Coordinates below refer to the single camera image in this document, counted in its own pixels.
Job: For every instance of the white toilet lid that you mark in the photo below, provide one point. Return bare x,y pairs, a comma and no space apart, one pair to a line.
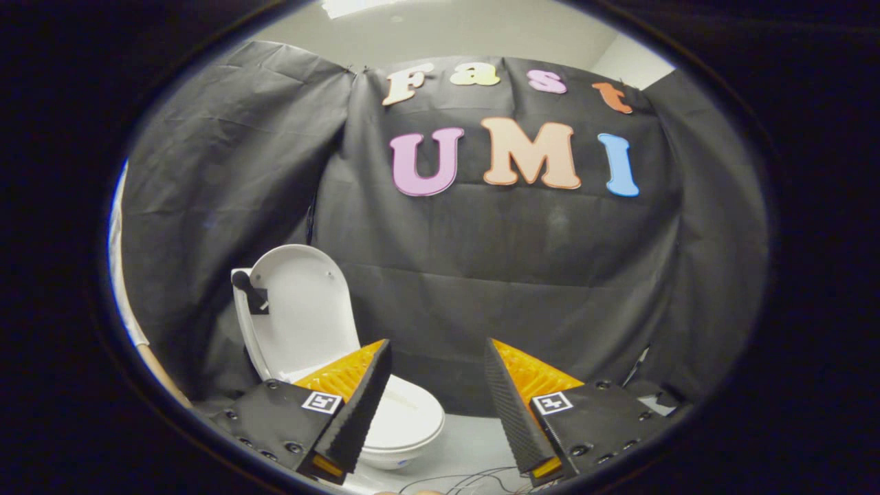
309,316

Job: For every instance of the white toilet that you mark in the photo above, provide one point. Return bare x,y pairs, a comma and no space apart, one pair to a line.
412,419

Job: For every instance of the black backdrop cloth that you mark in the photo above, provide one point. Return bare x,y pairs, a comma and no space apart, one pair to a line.
515,275

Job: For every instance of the ceiling light panel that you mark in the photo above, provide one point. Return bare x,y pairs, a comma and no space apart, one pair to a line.
357,7

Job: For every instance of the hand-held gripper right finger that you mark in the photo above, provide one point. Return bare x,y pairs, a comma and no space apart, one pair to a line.
512,405

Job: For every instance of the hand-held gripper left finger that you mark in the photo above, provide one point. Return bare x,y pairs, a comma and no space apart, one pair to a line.
361,405

